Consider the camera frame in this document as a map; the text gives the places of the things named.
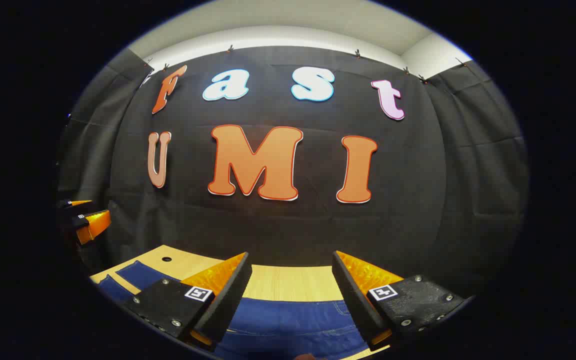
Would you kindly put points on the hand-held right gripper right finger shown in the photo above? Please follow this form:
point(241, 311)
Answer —
point(355, 305)

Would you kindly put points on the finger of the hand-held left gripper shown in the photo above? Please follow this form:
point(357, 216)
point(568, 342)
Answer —
point(93, 225)
point(75, 204)

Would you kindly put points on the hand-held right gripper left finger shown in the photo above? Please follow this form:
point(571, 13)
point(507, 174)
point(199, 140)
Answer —
point(228, 300)

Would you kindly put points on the blue denim jeans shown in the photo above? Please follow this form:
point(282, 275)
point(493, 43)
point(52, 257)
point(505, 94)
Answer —
point(288, 325)

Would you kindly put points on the black backdrop cloth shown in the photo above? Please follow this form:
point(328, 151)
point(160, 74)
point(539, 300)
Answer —
point(318, 225)

